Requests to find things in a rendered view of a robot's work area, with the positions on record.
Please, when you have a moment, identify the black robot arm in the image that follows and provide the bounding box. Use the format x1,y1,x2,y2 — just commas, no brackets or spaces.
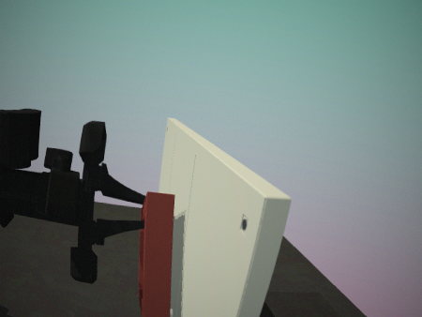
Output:
0,109,80,228

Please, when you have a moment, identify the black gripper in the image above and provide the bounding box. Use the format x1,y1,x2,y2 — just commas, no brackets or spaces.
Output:
31,121,145,284

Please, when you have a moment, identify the red rectangular picture frame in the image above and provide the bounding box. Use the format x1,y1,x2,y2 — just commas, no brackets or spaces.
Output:
138,192,175,317

